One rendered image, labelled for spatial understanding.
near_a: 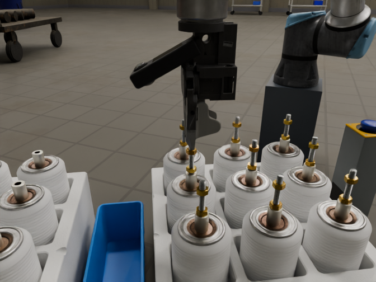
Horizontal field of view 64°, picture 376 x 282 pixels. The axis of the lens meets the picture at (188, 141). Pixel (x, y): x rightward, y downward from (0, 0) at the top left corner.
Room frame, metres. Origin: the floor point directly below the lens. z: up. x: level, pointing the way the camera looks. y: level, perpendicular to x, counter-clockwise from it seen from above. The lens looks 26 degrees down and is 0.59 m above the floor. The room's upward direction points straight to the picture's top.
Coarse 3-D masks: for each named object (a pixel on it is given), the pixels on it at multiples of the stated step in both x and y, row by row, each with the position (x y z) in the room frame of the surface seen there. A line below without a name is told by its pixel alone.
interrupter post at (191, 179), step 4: (188, 172) 0.49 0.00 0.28; (196, 172) 0.49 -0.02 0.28; (188, 176) 0.48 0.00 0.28; (192, 176) 0.48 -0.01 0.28; (196, 176) 0.48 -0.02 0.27; (188, 180) 0.48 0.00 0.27; (192, 180) 0.48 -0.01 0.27; (196, 180) 0.48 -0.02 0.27; (188, 184) 0.48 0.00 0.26; (192, 184) 0.48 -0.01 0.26; (196, 184) 0.48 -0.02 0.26; (188, 188) 0.48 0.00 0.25; (192, 188) 0.48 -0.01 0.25
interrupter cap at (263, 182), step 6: (234, 174) 0.52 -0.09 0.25; (240, 174) 0.52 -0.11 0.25; (258, 174) 0.52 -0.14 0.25; (264, 174) 0.52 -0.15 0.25; (234, 180) 0.50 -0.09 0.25; (240, 180) 0.50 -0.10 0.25; (258, 180) 0.50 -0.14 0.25; (264, 180) 0.50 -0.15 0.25; (240, 186) 0.48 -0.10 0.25; (246, 186) 0.48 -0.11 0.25; (252, 186) 0.48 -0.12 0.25; (258, 186) 0.48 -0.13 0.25; (264, 186) 0.48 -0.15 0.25
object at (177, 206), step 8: (168, 192) 0.47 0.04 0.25; (208, 192) 0.46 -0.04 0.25; (168, 200) 0.47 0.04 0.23; (176, 200) 0.45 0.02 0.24; (184, 200) 0.44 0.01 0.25; (192, 200) 0.44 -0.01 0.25; (208, 200) 0.45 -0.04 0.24; (168, 208) 0.47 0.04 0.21; (176, 208) 0.45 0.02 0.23; (184, 208) 0.44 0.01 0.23; (192, 208) 0.44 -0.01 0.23; (208, 208) 0.45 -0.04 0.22; (168, 216) 0.47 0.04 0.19; (176, 216) 0.45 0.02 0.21; (168, 224) 0.47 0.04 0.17; (168, 232) 0.47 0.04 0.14
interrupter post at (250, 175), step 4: (256, 168) 0.50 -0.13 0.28; (248, 172) 0.49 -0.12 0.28; (252, 172) 0.49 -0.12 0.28; (256, 172) 0.49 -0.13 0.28; (248, 176) 0.49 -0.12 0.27; (252, 176) 0.49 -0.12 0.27; (256, 176) 0.50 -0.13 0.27; (248, 180) 0.49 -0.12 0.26; (252, 180) 0.49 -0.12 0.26; (252, 184) 0.49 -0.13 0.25
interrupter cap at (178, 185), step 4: (180, 176) 0.51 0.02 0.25; (184, 176) 0.51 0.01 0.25; (200, 176) 0.51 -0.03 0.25; (176, 180) 0.50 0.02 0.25; (180, 180) 0.50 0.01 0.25; (184, 180) 0.50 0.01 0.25; (208, 180) 0.50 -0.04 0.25; (172, 184) 0.48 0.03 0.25; (176, 184) 0.49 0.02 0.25; (180, 184) 0.49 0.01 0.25; (184, 184) 0.49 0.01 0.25; (208, 184) 0.49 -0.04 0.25; (172, 188) 0.47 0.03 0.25; (176, 188) 0.47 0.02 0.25; (180, 188) 0.47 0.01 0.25; (184, 188) 0.48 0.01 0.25; (196, 188) 0.48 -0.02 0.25; (208, 188) 0.47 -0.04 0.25; (176, 192) 0.46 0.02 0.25; (180, 192) 0.46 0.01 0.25; (184, 192) 0.46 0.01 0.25; (188, 192) 0.46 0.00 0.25; (192, 192) 0.46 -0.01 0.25; (184, 196) 0.45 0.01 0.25; (188, 196) 0.45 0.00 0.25; (192, 196) 0.45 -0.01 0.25; (196, 196) 0.45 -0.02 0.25
